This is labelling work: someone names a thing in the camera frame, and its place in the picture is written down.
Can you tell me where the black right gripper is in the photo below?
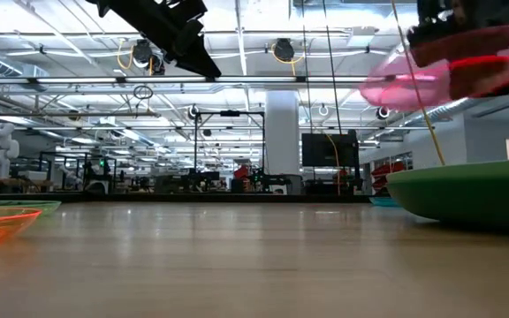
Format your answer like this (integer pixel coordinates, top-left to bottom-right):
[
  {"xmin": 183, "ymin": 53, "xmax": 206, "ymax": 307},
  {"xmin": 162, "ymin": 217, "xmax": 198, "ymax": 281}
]
[{"xmin": 407, "ymin": 0, "xmax": 509, "ymax": 101}]

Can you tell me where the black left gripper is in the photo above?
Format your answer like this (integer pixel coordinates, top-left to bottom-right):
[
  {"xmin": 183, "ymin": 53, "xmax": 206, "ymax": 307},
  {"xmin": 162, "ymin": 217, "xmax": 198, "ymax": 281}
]
[{"xmin": 85, "ymin": 0, "xmax": 224, "ymax": 80}]

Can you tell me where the pink transparent small plate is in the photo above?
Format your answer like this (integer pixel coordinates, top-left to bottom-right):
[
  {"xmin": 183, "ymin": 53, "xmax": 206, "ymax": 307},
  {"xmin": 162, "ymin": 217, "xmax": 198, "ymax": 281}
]
[{"xmin": 359, "ymin": 25, "xmax": 509, "ymax": 112}]

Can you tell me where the light green large plate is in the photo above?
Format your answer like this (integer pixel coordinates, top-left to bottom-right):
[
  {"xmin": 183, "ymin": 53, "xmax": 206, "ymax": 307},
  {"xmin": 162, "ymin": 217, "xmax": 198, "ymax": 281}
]
[{"xmin": 385, "ymin": 158, "xmax": 509, "ymax": 181}]

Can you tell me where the lime green transparent plate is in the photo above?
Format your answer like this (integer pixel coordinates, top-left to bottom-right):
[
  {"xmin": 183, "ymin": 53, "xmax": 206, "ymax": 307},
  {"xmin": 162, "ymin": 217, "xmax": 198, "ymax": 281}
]
[{"xmin": 0, "ymin": 200, "xmax": 63, "ymax": 217}]

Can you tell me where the white square pillar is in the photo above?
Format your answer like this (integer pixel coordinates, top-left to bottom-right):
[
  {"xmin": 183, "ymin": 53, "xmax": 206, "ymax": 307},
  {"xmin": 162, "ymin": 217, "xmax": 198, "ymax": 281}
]
[{"xmin": 264, "ymin": 90, "xmax": 303, "ymax": 195}]

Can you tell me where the red storage bins shelf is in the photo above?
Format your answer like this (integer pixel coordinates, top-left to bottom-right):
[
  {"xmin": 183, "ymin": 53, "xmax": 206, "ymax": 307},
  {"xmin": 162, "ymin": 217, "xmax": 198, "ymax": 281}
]
[{"xmin": 370, "ymin": 161, "xmax": 408, "ymax": 191}]

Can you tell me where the dark green large plate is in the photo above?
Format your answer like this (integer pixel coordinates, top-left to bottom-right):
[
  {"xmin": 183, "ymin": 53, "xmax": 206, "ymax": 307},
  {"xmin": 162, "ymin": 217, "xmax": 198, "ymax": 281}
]
[{"xmin": 385, "ymin": 161, "xmax": 509, "ymax": 231}]

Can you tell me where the black monitor screen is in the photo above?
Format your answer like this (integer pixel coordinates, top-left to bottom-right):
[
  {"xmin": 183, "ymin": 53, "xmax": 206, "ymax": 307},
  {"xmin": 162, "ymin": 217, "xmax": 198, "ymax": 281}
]
[{"xmin": 301, "ymin": 132, "xmax": 361, "ymax": 168}]

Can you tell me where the teal transparent small plate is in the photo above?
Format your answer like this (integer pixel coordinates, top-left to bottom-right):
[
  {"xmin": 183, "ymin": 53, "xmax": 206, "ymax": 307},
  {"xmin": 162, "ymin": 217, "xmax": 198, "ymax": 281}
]
[{"xmin": 368, "ymin": 196, "xmax": 404, "ymax": 208}]

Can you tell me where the black ceiling cable reel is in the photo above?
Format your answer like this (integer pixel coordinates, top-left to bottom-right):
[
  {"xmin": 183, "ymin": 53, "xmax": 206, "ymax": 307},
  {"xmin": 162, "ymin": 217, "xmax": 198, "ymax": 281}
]
[
  {"xmin": 273, "ymin": 38, "xmax": 297, "ymax": 63},
  {"xmin": 131, "ymin": 38, "xmax": 155, "ymax": 67}
]

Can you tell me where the yellow cable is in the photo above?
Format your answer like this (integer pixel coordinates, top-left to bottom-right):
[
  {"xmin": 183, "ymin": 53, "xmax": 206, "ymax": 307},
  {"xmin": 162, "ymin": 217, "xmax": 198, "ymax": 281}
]
[{"xmin": 389, "ymin": 0, "xmax": 446, "ymax": 167}]

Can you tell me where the black background rig frame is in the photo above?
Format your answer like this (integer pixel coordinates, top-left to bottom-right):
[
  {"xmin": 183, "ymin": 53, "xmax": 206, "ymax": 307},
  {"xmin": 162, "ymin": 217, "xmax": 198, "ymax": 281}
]
[{"xmin": 194, "ymin": 110, "xmax": 267, "ymax": 182}]

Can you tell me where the black hanging cable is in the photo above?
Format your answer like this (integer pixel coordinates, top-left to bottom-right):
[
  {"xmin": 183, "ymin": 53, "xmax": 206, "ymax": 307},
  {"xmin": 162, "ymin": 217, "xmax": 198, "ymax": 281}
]
[
  {"xmin": 300, "ymin": 0, "xmax": 315, "ymax": 133},
  {"xmin": 323, "ymin": 0, "xmax": 344, "ymax": 136}
]

